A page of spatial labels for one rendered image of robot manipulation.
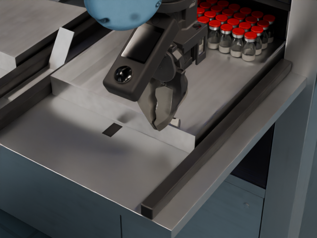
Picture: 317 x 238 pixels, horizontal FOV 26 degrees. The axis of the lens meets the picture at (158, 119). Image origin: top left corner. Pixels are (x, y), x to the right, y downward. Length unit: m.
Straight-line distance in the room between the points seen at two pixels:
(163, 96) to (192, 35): 0.09
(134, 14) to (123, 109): 0.37
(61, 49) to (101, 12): 0.50
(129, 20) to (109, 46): 0.52
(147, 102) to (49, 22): 0.39
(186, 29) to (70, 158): 0.24
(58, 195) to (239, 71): 0.79
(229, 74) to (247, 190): 0.31
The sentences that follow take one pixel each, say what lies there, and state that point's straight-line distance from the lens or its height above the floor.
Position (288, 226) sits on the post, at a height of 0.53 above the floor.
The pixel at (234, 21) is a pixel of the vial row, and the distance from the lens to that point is 1.17.
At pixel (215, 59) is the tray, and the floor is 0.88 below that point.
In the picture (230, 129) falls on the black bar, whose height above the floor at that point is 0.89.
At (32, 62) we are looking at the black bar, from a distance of 1.13.
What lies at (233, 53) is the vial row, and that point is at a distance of 1.16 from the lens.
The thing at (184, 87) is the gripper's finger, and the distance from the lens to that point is 0.89.
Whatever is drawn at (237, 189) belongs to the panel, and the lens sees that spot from 1.36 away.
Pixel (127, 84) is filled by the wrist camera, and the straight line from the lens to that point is 0.82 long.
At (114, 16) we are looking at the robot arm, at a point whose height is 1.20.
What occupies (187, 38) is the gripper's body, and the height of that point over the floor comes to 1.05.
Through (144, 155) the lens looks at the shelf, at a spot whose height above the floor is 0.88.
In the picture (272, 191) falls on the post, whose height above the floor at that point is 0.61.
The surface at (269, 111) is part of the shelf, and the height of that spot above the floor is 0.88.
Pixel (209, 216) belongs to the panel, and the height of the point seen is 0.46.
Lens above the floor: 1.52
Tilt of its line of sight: 38 degrees down
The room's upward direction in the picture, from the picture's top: straight up
